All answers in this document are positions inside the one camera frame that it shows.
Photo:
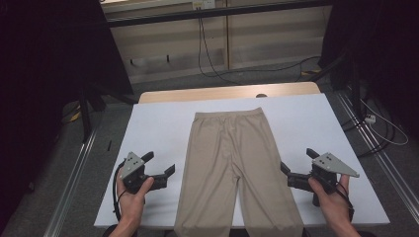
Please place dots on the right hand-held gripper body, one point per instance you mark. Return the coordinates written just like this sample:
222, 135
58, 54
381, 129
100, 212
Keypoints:
329, 164

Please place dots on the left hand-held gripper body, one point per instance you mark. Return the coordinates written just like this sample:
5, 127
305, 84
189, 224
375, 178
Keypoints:
131, 164

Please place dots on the beige pants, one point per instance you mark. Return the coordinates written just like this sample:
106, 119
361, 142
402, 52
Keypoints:
230, 148

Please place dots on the person's left hand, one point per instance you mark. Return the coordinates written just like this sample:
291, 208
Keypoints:
131, 207

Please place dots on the person's right hand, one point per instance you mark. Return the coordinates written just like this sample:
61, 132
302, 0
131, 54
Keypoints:
336, 207

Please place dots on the white table mat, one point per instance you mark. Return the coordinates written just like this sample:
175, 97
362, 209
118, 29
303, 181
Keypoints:
158, 125

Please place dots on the white power strip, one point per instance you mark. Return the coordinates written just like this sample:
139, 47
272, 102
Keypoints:
370, 118

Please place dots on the black stand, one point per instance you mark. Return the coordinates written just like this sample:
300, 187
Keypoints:
85, 115
355, 92

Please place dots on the yellow floor tape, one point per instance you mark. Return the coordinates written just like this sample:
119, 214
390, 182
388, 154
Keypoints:
311, 72
75, 116

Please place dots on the wooden table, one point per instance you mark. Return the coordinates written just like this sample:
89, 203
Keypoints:
197, 94

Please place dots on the beige wooden cabinet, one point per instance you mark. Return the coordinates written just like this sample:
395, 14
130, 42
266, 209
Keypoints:
263, 39

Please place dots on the black curtain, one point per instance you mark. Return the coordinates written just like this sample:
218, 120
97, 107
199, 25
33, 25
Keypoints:
388, 49
39, 65

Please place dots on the black horizontal bar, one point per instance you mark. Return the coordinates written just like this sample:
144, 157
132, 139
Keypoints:
164, 18

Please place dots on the metal floor rail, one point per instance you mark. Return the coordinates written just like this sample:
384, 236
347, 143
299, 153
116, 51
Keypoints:
70, 187
385, 164

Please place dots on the white wall socket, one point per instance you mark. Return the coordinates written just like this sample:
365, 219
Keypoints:
204, 4

